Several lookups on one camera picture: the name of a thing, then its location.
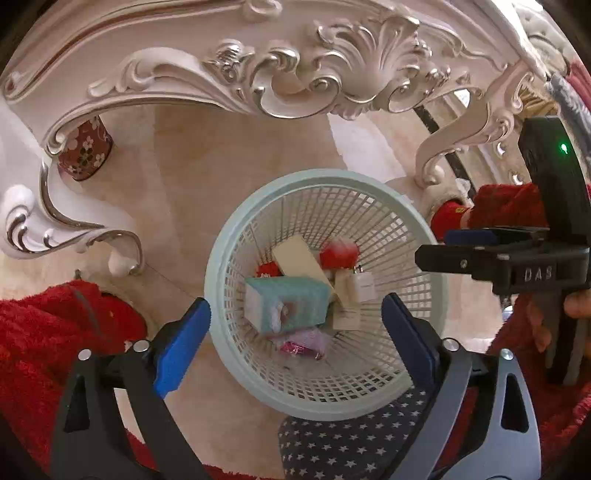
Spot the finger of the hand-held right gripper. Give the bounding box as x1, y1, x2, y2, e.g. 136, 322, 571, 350
444, 225, 548, 247
414, 242, 509, 279

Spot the grey star-patterned cloth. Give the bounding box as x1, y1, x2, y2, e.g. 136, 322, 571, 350
277, 388, 444, 480

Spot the red fleece robe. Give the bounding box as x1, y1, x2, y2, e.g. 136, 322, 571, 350
0, 182, 591, 480

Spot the person's right hand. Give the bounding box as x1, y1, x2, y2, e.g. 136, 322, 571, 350
529, 287, 591, 358

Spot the brown wicker basket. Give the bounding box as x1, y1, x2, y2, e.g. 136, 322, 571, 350
521, 87, 557, 118

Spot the grey knit cloth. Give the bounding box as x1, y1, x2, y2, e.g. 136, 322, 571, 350
544, 73, 589, 137

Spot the pale green plastic basket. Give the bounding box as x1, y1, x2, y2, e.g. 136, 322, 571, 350
204, 170, 450, 422

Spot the small white box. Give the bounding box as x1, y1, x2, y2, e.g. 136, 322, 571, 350
353, 272, 376, 304

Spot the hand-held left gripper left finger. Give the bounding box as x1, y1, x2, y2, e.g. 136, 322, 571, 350
50, 296, 213, 480

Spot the white ornate carved table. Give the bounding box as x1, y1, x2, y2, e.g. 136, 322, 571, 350
0, 0, 568, 278

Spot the beige cardboard box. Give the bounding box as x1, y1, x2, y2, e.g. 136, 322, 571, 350
271, 236, 331, 287

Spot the red wrapper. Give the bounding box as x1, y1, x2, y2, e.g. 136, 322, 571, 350
320, 239, 361, 271

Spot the black metal rod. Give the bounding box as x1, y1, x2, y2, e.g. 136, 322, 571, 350
413, 105, 472, 188

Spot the pink cloth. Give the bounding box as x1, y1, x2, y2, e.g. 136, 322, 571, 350
567, 59, 591, 104

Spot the pink wrapper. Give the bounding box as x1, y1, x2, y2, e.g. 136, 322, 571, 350
279, 328, 331, 361

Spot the teal tissue box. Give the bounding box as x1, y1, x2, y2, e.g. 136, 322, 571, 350
244, 276, 332, 337

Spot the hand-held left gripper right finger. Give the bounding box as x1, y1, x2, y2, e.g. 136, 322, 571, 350
381, 292, 542, 480

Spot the cream paper box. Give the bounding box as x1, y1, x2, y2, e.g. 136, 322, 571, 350
332, 270, 363, 331

